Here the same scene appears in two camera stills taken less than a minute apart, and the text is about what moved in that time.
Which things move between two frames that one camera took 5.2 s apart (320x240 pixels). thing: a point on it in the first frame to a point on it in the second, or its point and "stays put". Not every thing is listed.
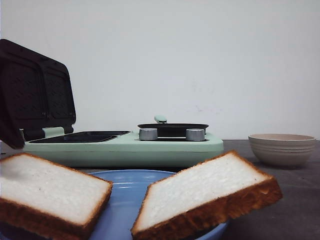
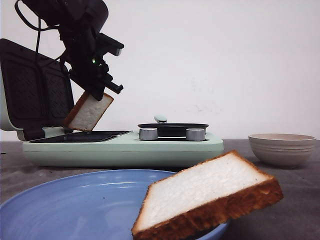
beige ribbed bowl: x=282 y=149 stays put
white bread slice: x=40 y=201 to x=88 y=112
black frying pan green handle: x=171 y=130 stays put
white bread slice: x=199 y=197 stays put
